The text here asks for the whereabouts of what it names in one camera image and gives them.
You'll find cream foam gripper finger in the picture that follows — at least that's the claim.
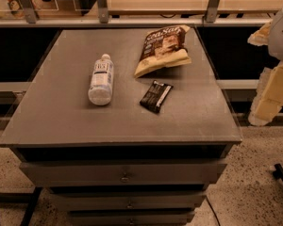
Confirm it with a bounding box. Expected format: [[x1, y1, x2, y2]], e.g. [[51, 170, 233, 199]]
[[247, 22, 271, 46], [248, 61, 283, 126]]

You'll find brown sea salt chip bag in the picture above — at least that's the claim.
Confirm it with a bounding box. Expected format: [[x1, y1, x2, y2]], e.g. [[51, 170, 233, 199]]
[[134, 24, 191, 78]]

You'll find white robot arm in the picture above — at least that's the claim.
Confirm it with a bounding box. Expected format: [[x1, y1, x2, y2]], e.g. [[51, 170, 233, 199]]
[[247, 8, 283, 126]]

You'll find black snack bar wrapper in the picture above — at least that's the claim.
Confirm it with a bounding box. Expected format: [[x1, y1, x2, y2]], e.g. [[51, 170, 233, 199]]
[[140, 80, 173, 113]]

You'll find clear plastic water bottle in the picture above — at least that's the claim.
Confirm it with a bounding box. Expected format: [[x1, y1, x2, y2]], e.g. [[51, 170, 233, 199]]
[[88, 54, 114, 105]]

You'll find grey drawer cabinet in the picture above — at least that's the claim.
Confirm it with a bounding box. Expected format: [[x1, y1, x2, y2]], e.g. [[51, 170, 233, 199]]
[[0, 29, 241, 226]]

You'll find wooden shelf with metal posts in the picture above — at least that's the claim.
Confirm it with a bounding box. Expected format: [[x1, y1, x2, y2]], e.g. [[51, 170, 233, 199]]
[[0, 0, 283, 27]]

